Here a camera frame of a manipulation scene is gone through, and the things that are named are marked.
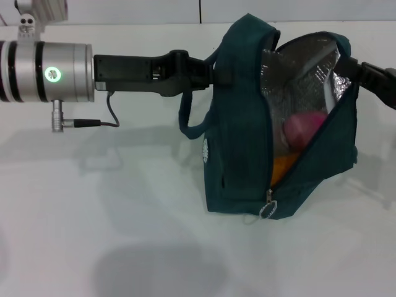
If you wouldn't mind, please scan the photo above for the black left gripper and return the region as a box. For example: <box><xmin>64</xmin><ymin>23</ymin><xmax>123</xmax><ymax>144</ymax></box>
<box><xmin>93</xmin><ymin>49</ymin><xmax>233</xmax><ymax>98</ymax></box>

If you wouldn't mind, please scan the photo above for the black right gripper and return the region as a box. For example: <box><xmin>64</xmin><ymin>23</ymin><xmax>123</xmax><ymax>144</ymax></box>
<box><xmin>338</xmin><ymin>56</ymin><xmax>396</xmax><ymax>110</ymax></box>

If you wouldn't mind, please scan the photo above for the dark teal insulated lunch bag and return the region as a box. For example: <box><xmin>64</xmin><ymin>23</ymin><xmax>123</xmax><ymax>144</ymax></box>
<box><xmin>178</xmin><ymin>12</ymin><xmax>359</xmax><ymax>221</ymax></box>

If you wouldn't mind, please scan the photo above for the pink toy apple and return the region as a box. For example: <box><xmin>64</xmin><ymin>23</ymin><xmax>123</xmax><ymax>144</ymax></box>
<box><xmin>283</xmin><ymin>111</ymin><xmax>329</xmax><ymax>152</ymax></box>

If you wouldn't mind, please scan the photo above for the yellow banana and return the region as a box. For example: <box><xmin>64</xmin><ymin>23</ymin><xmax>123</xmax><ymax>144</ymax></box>
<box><xmin>269</xmin><ymin>151</ymin><xmax>303</xmax><ymax>188</ymax></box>

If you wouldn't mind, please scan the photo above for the silver zipper pull ring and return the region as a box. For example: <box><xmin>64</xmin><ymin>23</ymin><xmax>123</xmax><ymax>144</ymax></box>
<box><xmin>259</xmin><ymin>189</ymin><xmax>278</xmax><ymax>220</ymax></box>

